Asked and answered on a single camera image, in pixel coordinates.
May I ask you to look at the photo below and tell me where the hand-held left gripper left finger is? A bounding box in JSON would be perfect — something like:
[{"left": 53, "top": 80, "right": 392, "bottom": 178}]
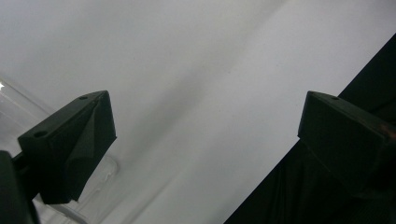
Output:
[{"left": 17, "top": 90, "right": 118, "bottom": 205}]

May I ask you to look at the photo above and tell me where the clear plastic storage bin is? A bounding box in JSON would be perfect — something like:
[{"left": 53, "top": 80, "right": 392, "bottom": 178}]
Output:
[{"left": 0, "top": 77, "right": 120, "bottom": 224}]

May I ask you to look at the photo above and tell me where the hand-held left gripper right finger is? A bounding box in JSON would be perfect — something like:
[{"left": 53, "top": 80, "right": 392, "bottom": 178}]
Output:
[{"left": 297, "top": 91, "right": 396, "bottom": 198}]

